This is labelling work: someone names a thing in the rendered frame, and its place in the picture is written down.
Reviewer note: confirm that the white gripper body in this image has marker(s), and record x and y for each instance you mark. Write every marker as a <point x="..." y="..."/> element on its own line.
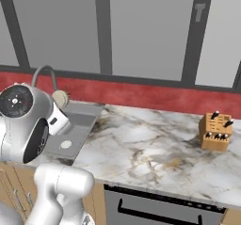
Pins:
<point x="63" y="122"/>

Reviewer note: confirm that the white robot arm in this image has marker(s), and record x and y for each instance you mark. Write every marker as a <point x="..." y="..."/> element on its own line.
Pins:
<point x="59" y="188"/>

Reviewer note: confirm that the grey sink basin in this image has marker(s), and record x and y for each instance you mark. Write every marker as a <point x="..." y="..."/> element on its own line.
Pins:
<point x="80" y="122"/>

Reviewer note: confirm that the beige dish brush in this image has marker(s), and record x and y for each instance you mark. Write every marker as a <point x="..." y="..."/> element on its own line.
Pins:
<point x="60" y="98"/>

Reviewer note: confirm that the grey curved tap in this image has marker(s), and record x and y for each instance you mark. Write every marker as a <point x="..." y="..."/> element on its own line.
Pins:
<point x="47" y="68"/>

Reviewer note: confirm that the wooden cupboard door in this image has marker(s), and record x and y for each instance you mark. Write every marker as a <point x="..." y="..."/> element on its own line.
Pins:
<point x="12" y="184"/>

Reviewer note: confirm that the wooden cupboard panel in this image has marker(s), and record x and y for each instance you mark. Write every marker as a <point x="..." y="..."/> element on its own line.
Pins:
<point x="98" y="203"/>

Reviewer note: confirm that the dark-framed window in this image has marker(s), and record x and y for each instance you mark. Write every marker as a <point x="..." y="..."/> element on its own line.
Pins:
<point x="103" y="28"/>

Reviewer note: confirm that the grey dishwasher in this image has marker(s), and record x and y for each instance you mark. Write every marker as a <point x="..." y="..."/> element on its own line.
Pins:
<point x="150" y="208"/>

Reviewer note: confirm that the wooden knife block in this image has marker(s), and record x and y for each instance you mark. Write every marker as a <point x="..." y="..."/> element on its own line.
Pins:
<point x="215" y="139"/>

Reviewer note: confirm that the grey window latch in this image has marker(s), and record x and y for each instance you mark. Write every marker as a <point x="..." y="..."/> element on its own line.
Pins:
<point x="200" y="11"/>

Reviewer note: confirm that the wooden cupboard front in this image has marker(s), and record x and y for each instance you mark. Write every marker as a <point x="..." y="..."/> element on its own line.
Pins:
<point x="232" y="217"/>

